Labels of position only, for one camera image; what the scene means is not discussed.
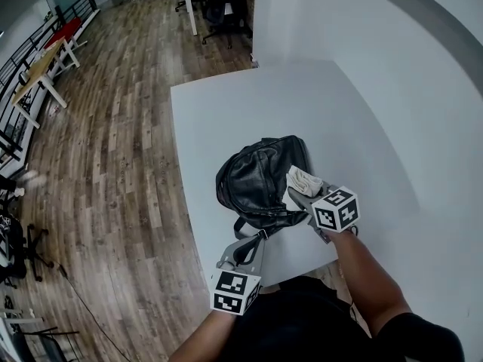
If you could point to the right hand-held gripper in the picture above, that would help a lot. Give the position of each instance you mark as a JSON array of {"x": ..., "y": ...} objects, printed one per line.
[{"x": 336, "y": 211}]

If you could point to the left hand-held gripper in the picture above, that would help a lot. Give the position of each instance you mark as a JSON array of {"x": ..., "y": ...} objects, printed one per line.
[{"x": 230, "y": 294}]

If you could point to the beige cloth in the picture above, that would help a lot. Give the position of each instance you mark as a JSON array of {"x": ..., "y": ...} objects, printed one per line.
[{"x": 303, "y": 181}]

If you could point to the black leather backpack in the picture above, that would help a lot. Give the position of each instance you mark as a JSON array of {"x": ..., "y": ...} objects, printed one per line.
[{"x": 253, "y": 179}]

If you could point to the person's right forearm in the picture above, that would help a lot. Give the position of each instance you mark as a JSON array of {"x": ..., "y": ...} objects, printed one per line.
[{"x": 370, "y": 285}]

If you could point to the person's left forearm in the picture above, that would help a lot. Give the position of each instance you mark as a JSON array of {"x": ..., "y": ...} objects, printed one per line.
[{"x": 203, "y": 338}]

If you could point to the person's black shirt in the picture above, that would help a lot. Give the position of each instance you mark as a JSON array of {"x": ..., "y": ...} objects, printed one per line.
[{"x": 302, "y": 326}]

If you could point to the black swivel chair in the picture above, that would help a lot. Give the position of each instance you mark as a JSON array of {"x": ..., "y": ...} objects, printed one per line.
[{"x": 34, "y": 251}]

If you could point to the large black office chair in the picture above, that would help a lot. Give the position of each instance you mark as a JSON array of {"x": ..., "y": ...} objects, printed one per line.
[{"x": 226, "y": 2}]

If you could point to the black folding chair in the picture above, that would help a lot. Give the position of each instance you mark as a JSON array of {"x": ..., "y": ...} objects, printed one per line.
[{"x": 37, "y": 347}]

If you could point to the black equipment pile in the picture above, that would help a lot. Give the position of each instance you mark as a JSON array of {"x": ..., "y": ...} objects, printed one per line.
[{"x": 11, "y": 232}]

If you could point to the wooden desk with white legs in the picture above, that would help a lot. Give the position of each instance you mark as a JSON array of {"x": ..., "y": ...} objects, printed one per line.
[{"x": 37, "y": 66}]

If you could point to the black metal railing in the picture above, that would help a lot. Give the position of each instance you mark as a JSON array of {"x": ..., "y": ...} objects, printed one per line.
[{"x": 15, "y": 89}]

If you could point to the red table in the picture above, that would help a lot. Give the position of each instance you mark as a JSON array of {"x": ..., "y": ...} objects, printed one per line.
[{"x": 66, "y": 30}]

